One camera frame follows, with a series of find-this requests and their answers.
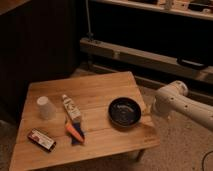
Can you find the dark ceramic bowl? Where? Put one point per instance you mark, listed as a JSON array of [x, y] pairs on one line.
[[124, 112]]

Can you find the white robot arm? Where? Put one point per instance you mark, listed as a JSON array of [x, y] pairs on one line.
[[173, 97]]

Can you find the white tube with label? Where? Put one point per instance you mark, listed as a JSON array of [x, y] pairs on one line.
[[72, 110]]

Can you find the wooden low table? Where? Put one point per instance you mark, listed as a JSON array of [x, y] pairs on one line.
[[92, 94]]

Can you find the metal vertical pole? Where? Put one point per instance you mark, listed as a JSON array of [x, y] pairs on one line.
[[90, 34]]

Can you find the red and black box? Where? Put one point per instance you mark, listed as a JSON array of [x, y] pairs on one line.
[[41, 139]]

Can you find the long beige case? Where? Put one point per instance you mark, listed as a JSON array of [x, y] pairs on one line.
[[145, 59]]

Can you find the wooden shelf with items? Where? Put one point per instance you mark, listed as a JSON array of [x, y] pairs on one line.
[[176, 7]]

